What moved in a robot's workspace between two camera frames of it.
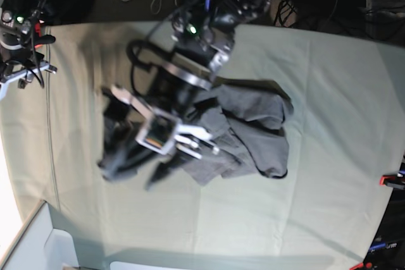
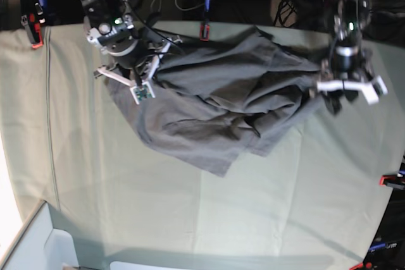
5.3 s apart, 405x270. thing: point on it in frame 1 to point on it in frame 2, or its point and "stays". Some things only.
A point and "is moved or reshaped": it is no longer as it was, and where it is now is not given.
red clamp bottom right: x=366 y=265 stays
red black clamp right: x=397 y=181 stays
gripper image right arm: x=172 y=92 to x=345 y=62
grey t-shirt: x=247 y=119 is moved or reshaped
